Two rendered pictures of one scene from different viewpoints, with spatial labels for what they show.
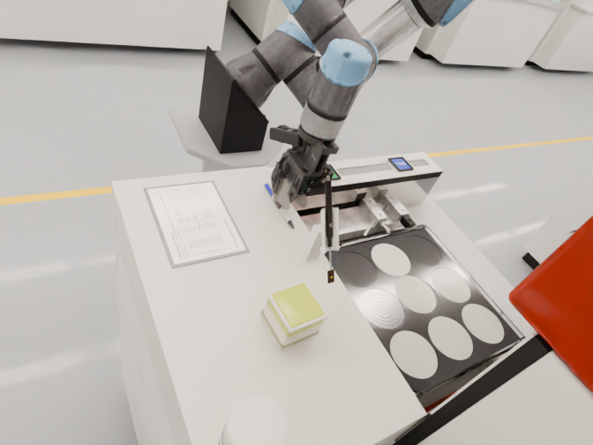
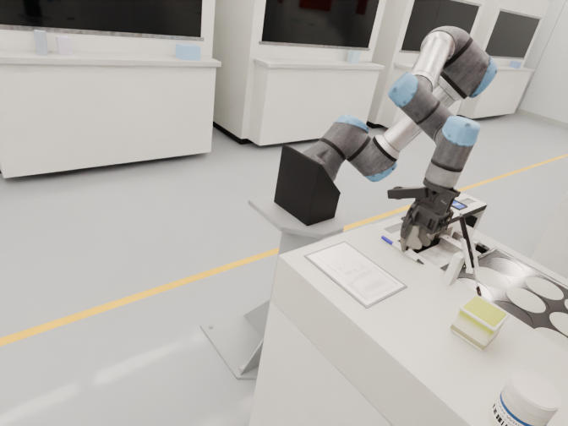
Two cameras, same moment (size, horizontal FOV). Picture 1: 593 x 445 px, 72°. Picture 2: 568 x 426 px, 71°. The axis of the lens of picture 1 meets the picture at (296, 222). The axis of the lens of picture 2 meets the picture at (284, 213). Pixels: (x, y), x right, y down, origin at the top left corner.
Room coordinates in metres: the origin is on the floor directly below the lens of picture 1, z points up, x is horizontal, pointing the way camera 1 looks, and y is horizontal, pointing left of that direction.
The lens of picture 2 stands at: (-0.24, 0.39, 1.53)
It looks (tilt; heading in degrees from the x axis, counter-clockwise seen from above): 29 degrees down; 359
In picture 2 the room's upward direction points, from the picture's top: 10 degrees clockwise
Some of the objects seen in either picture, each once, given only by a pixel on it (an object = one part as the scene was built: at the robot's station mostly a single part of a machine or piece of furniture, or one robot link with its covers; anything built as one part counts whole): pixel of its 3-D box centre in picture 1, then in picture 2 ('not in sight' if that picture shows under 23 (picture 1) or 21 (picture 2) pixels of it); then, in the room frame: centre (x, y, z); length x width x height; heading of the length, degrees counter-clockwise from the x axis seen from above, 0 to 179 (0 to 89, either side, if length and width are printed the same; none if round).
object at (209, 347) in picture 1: (243, 305); (415, 332); (0.45, 0.04, 0.89); 0.62 x 0.35 x 0.14; 42
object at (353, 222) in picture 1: (346, 223); (437, 259); (0.82, -0.12, 0.87); 0.36 x 0.08 x 0.03; 132
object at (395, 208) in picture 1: (394, 207); (466, 239); (0.93, -0.24, 0.89); 0.08 x 0.03 x 0.03; 42
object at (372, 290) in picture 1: (418, 296); (527, 301); (0.64, -0.31, 0.90); 0.34 x 0.34 x 0.01; 42
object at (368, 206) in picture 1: (372, 211); (453, 245); (0.87, -0.18, 0.89); 0.08 x 0.03 x 0.03; 42
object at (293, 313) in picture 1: (292, 315); (478, 322); (0.39, -0.05, 1.00); 0.07 x 0.07 x 0.07; 46
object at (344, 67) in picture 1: (340, 79); (455, 143); (0.67, 0.02, 1.28); 0.09 x 0.08 x 0.11; 172
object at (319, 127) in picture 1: (323, 120); (443, 174); (0.66, 0.02, 1.20); 0.08 x 0.08 x 0.05
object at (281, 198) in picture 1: (283, 198); (412, 242); (0.64, 0.04, 1.02); 0.06 x 0.03 x 0.09; 42
